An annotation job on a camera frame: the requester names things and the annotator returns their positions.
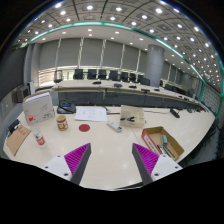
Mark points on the small black microphone unit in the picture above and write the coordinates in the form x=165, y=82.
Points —
x=174, y=113

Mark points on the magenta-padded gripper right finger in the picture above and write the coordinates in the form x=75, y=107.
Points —
x=146, y=159

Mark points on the small white open box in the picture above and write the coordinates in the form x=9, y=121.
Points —
x=133, y=120

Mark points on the black pen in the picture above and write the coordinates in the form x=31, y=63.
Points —
x=112, y=112

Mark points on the white power strip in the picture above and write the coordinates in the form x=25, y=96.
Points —
x=114, y=126

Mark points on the group of ceiling lights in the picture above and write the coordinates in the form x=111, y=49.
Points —
x=116, y=9

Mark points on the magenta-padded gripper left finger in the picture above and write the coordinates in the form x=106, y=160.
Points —
x=76, y=159

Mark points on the black power adapter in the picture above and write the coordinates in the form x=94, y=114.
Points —
x=13, y=126

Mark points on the open brown cardboard box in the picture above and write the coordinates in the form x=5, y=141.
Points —
x=154, y=134

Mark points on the small black tool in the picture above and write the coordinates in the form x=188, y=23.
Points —
x=128, y=118

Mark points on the white copy paper box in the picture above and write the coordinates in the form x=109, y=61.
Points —
x=37, y=110

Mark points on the flat round red coaster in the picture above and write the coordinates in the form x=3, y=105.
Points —
x=84, y=128

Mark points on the red floral ceramic mug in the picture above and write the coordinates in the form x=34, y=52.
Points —
x=62, y=123

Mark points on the group of black office chairs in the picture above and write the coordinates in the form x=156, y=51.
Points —
x=92, y=74

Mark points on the long curved conference desk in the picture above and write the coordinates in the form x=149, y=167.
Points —
x=100, y=95

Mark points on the brown paper envelope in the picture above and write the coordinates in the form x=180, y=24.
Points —
x=17, y=139

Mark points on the old grey monitor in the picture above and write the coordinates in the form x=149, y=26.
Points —
x=22, y=94

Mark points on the white printed paper sheet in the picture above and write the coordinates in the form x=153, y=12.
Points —
x=90, y=114

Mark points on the clear red-capped water bottle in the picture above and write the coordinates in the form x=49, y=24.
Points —
x=39, y=138

